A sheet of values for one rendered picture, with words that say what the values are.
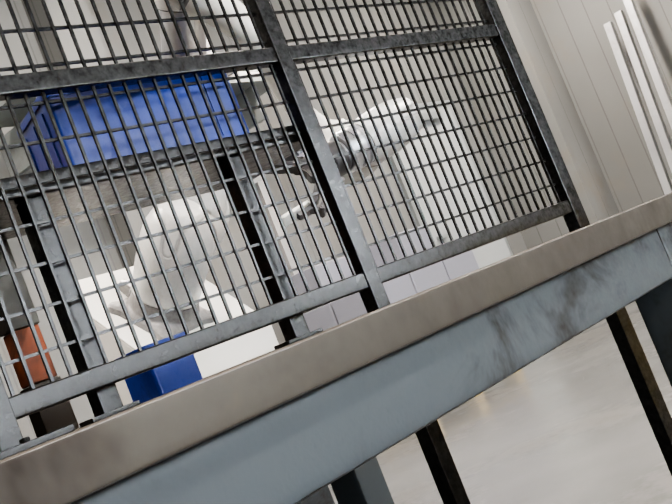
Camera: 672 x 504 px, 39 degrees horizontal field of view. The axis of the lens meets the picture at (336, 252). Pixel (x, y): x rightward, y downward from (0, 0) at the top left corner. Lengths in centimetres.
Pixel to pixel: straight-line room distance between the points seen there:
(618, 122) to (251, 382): 804
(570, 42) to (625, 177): 129
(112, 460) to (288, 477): 19
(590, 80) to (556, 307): 762
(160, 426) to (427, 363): 36
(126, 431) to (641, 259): 94
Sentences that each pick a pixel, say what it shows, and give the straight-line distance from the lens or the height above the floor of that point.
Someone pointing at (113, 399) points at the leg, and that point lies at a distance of 126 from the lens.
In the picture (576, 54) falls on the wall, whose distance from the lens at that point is 880.
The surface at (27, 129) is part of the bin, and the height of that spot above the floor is 115.
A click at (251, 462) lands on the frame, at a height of 63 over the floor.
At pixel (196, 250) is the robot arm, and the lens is 206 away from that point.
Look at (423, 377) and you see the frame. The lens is 93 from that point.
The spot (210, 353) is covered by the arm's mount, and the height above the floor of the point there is 75.
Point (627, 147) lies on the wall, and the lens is 867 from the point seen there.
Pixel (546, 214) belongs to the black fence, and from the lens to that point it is 191.
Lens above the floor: 70
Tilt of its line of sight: 4 degrees up
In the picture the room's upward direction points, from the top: 22 degrees counter-clockwise
